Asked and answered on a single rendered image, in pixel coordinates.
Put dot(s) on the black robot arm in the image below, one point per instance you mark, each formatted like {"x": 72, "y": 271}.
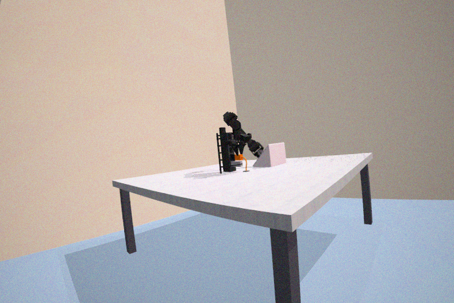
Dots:
{"x": 231, "y": 120}

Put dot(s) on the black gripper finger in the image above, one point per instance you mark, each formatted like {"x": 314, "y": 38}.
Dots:
{"x": 235, "y": 148}
{"x": 241, "y": 148}

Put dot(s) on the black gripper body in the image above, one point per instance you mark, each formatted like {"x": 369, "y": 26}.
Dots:
{"x": 235, "y": 141}

